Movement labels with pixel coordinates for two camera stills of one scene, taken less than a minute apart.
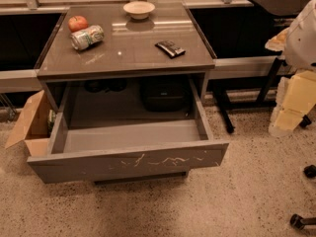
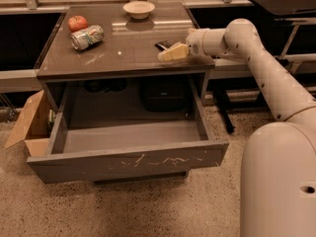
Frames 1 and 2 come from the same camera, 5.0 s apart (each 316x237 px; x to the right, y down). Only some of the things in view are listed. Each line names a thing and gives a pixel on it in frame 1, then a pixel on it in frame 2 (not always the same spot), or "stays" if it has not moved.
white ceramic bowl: x=138 y=10 stays
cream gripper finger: x=295 y=98 -> x=207 y=41
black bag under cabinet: x=166 y=93 stays
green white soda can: x=84 y=38 stays
